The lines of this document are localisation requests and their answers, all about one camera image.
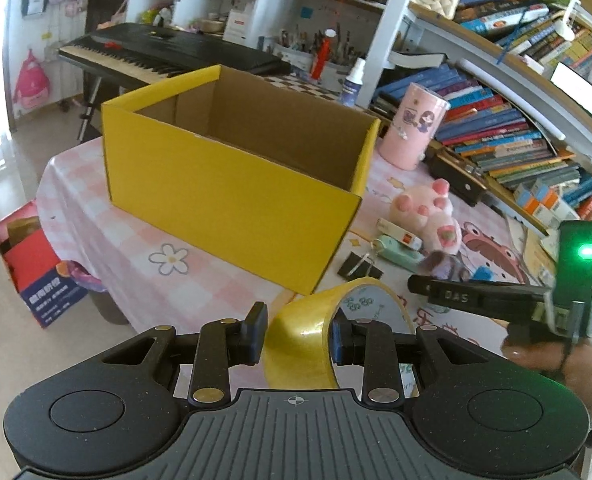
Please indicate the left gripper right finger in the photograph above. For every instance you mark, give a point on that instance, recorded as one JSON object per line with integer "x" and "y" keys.
{"x": 371, "y": 345}

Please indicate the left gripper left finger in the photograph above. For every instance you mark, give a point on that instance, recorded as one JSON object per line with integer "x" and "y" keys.
{"x": 221, "y": 345}

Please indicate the yellow tape roll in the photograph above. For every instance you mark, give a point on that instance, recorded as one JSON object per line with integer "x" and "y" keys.
{"x": 296, "y": 353}

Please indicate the black binder clip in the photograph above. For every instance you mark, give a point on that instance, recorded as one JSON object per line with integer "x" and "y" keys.
{"x": 355, "y": 267}

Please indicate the blue plastic item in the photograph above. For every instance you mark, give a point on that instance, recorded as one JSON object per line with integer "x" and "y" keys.
{"x": 483, "y": 274}

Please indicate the small purple figurine toy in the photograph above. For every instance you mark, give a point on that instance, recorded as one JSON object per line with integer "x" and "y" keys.
{"x": 445, "y": 267}

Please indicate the person right hand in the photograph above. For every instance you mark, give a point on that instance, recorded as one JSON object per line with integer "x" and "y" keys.
{"x": 575, "y": 367}

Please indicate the green eraser case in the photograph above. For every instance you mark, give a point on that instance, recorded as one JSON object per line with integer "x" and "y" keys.
{"x": 396, "y": 253}

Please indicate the white orange small tube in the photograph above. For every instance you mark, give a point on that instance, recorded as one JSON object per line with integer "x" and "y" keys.
{"x": 402, "y": 236}

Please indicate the pink cartoon desk mat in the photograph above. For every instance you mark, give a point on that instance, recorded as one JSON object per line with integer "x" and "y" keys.
{"x": 157, "y": 279}

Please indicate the pink plush toy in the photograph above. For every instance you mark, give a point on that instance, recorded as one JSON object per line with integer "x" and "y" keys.
{"x": 426, "y": 211}

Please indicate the dark wooden box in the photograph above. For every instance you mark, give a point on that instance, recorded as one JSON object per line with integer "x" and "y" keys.
{"x": 462, "y": 176}

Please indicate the yellow cardboard box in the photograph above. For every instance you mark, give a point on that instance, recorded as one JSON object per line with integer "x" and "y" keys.
{"x": 265, "y": 178}

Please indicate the red gift bag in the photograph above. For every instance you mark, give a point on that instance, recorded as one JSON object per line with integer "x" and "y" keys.
{"x": 40, "y": 277}

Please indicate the white digital clock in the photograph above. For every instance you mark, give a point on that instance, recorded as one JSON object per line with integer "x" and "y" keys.
{"x": 573, "y": 85}

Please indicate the pink cylindrical canister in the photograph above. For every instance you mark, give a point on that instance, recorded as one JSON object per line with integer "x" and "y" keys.
{"x": 418, "y": 117}

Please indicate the white spray bottle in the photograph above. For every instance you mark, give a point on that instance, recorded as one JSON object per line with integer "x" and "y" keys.
{"x": 352, "y": 83}

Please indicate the white bookshelf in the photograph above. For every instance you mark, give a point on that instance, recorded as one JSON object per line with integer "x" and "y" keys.
{"x": 384, "y": 36}

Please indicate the checkered chess board box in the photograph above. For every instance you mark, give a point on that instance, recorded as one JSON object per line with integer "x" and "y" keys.
{"x": 293, "y": 83}

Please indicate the white pen holder cup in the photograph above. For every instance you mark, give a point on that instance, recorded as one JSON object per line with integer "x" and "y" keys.
{"x": 298, "y": 60}

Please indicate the black electronic keyboard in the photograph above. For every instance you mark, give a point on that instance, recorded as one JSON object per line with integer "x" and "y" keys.
{"x": 133, "y": 55}

